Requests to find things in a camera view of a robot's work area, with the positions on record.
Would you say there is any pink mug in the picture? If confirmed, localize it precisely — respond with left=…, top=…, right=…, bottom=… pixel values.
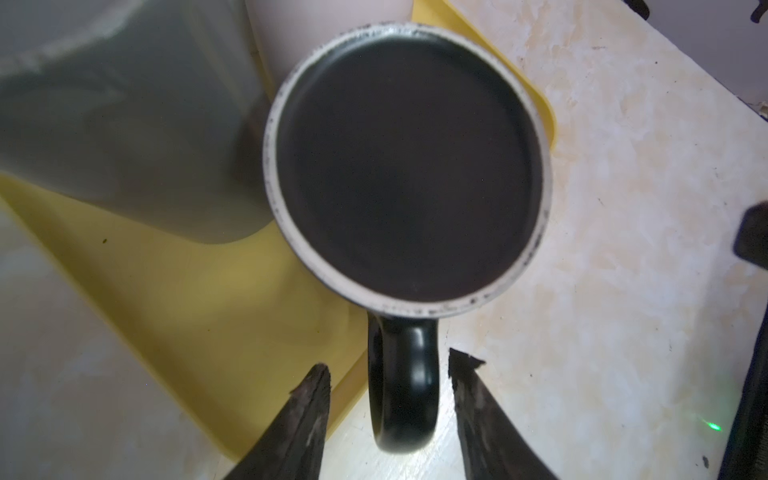
left=245, top=0, right=413, bottom=87

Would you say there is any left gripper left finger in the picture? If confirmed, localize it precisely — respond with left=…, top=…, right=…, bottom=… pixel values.
left=226, top=363, right=331, bottom=479

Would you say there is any all black mug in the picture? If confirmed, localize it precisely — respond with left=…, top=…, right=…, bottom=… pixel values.
left=262, top=22, right=552, bottom=453

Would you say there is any grey mug front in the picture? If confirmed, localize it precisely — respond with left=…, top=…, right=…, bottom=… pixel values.
left=1, top=1, right=272, bottom=243

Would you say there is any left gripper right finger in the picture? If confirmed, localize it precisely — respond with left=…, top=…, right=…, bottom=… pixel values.
left=448, top=348, right=556, bottom=479

